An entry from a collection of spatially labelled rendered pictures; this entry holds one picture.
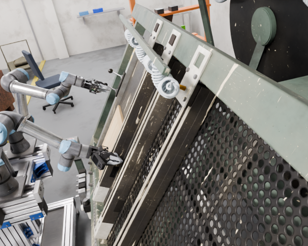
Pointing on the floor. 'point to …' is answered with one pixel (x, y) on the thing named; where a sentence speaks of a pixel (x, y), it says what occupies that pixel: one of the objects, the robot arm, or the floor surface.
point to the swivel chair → (51, 82)
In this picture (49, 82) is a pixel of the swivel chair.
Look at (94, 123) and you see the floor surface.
